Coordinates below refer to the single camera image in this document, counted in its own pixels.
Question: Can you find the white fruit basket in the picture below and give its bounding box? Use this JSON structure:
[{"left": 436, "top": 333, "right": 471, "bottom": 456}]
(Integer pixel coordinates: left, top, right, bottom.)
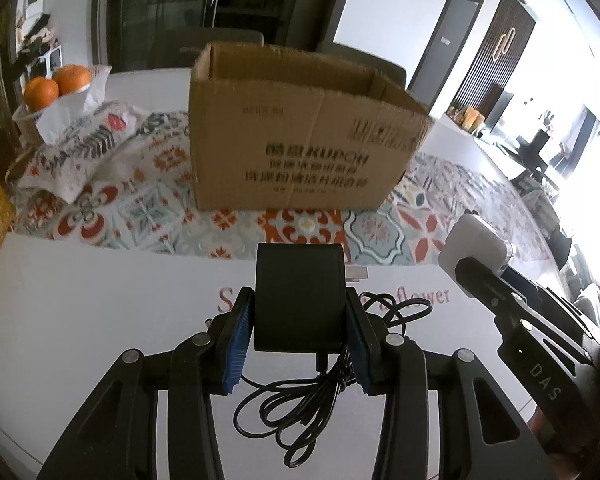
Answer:
[{"left": 12, "top": 101, "right": 44, "bottom": 142}]

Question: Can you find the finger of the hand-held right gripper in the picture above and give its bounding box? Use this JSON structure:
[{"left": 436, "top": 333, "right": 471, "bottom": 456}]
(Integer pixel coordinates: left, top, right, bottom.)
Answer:
[
  {"left": 454, "top": 256, "right": 534, "bottom": 342},
  {"left": 504, "top": 264, "right": 599, "bottom": 362}
]

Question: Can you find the dark slatted wall panel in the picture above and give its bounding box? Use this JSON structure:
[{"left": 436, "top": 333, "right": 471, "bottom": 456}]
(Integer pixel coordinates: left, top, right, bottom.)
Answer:
[{"left": 454, "top": 0, "right": 537, "bottom": 116}]

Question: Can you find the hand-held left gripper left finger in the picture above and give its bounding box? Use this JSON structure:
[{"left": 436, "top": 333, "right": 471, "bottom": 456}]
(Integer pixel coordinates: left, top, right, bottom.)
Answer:
[{"left": 35, "top": 288, "right": 255, "bottom": 480}]

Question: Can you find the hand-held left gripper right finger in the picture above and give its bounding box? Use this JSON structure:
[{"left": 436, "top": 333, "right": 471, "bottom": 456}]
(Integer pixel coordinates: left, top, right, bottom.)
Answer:
[{"left": 346, "top": 287, "right": 557, "bottom": 480}]

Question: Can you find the orange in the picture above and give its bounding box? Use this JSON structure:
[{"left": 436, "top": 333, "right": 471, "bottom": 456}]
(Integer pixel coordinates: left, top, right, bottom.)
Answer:
[
  {"left": 23, "top": 76, "right": 60, "bottom": 110},
  {"left": 53, "top": 63, "right": 94, "bottom": 96}
]

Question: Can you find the dark upholstered chair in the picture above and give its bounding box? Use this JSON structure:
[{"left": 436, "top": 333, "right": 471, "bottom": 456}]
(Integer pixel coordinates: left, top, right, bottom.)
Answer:
[
  {"left": 314, "top": 42, "right": 409, "bottom": 94},
  {"left": 164, "top": 27, "right": 266, "bottom": 69}
]

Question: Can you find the brown cardboard box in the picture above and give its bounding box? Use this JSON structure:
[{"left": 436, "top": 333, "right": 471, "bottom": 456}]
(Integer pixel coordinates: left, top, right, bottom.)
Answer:
[{"left": 187, "top": 41, "right": 436, "bottom": 212}]

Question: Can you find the dark interior door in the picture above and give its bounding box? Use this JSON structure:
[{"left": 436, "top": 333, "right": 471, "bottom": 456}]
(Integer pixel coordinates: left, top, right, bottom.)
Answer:
[{"left": 407, "top": 0, "right": 486, "bottom": 106}]

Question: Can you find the white shoe rack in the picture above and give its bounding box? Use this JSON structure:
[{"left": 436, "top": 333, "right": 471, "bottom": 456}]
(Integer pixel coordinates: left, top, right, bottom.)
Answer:
[{"left": 17, "top": 44, "right": 64, "bottom": 74}]

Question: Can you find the white television stand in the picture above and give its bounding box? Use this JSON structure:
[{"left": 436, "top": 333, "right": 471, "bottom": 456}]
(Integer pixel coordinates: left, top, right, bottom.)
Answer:
[{"left": 474, "top": 129, "right": 532, "bottom": 172}]

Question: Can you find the white paper tissue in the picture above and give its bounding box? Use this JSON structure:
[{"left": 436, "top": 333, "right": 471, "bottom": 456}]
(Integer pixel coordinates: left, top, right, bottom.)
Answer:
[{"left": 34, "top": 64, "right": 112, "bottom": 142}]

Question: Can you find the white power adapter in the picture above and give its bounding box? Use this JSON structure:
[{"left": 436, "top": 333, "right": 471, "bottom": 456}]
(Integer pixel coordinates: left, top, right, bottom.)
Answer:
[{"left": 438, "top": 212, "right": 517, "bottom": 281}]

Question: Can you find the dark glass-door cabinet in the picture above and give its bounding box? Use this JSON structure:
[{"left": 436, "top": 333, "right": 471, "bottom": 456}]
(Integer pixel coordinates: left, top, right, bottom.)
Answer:
[{"left": 92, "top": 0, "right": 352, "bottom": 74}]

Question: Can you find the black power adapter with cable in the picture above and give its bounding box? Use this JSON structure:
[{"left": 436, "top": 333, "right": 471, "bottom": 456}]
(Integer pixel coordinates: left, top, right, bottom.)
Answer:
[{"left": 232, "top": 242, "right": 434, "bottom": 466}]

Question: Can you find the patterned floral table mat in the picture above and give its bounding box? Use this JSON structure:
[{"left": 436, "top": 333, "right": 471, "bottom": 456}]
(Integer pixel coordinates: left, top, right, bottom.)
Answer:
[{"left": 5, "top": 109, "right": 562, "bottom": 269}]

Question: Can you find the patterned tissue cover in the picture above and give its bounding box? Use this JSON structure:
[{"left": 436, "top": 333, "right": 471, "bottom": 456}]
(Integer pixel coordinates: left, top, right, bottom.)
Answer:
[{"left": 7, "top": 101, "right": 149, "bottom": 206}]

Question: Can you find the black television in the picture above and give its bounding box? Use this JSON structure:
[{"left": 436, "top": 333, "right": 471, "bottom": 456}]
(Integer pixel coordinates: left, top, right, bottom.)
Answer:
[{"left": 484, "top": 89, "right": 515, "bottom": 134}]

